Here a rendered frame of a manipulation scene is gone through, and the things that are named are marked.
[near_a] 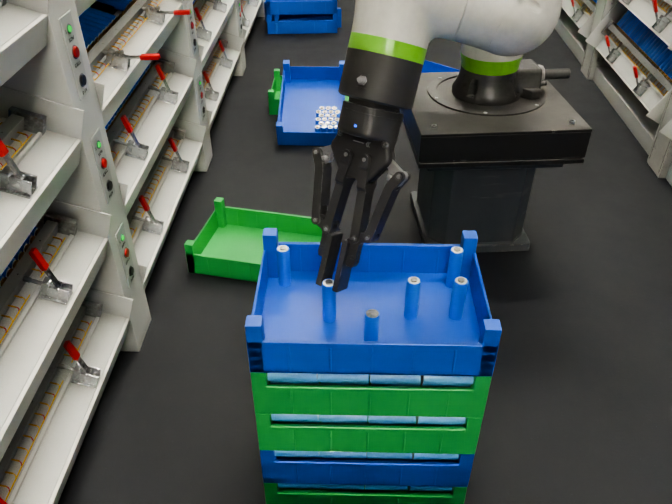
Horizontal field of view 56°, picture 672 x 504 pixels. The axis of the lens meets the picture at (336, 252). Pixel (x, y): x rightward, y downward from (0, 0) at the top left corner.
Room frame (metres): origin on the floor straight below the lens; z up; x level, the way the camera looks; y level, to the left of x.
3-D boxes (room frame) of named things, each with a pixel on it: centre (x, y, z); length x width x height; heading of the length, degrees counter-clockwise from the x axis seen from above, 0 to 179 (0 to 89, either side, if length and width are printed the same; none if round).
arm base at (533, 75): (1.33, -0.38, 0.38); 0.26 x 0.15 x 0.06; 96
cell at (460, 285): (0.63, -0.16, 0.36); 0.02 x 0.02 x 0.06
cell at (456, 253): (0.70, -0.17, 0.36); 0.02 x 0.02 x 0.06
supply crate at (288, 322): (0.63, -0.05, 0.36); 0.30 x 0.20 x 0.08; 89
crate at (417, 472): (0.63, -0.05, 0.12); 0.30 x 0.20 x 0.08; 89
